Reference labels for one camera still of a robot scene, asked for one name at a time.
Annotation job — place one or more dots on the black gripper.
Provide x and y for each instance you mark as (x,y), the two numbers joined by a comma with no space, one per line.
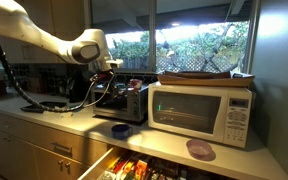
(106,77)

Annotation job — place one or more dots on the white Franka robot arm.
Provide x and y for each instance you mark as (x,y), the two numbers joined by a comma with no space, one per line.
(24,30)

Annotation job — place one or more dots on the stainless steel toaster oven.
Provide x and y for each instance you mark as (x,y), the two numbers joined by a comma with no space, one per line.
(120,103)

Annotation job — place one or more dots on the red white small container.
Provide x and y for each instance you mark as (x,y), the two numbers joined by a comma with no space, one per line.
(136,84)

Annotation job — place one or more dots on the blue cup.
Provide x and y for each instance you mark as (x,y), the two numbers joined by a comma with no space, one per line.
(120,132)

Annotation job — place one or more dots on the white microwave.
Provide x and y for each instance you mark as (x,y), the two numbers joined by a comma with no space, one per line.
(190,113)

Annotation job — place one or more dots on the open wooden drawer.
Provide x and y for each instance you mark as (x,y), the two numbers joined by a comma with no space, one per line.
(94,170)

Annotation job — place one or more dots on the wooden tray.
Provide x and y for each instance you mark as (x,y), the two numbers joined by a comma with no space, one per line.
(204,81)

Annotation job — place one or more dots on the wooden lower cabinet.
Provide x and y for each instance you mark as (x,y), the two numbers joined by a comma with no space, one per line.
(27,150)

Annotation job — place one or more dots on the window with grey frame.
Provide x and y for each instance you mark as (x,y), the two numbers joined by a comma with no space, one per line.
(200,43)

